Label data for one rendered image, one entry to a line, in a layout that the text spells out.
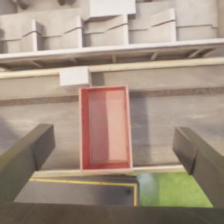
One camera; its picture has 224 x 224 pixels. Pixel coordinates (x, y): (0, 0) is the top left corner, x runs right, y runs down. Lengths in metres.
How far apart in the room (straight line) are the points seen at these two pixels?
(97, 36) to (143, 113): 0.39
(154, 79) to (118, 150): 0.37
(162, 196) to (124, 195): 0.51
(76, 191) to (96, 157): 0.53
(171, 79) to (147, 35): 0.24
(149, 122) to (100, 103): 0.24
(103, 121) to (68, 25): 0.42
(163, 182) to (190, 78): 1.02
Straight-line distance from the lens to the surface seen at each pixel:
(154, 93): 0.79
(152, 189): 1.60
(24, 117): 0.88
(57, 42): 0.73
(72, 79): 0.71
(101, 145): 0.75
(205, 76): 0.89
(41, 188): 1.33
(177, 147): 0.17
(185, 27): 0.76
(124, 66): 0.78
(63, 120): 0.79
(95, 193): 1.23
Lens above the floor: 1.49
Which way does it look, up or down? 82 degrees down
